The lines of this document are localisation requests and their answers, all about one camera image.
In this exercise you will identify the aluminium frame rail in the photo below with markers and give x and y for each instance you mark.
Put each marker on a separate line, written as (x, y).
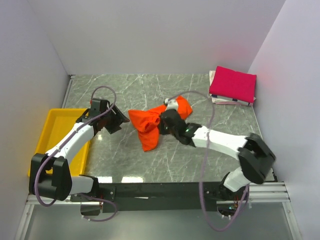
(270, 192)

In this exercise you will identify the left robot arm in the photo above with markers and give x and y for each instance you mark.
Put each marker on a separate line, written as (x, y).
(50, 174)

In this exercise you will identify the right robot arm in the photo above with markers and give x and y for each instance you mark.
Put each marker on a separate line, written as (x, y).
(255, 157)

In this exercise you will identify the black base beam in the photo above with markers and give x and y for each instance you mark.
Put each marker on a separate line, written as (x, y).
(129, 197)

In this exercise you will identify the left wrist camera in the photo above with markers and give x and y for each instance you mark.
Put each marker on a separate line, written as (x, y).
(99, 104)

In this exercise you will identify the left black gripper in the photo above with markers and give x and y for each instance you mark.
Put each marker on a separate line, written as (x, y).
(119, 115)

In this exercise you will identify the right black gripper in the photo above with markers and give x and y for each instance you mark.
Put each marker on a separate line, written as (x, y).
(162, 129)

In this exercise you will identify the folded magenta t shirt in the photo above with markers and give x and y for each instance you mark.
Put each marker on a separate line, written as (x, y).
(233, 86)

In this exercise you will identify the orange t shirt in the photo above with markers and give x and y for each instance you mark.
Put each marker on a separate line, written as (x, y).
(147, 122)

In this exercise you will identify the yellow plastic tray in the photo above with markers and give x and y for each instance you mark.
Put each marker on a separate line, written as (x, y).
(58, 123)

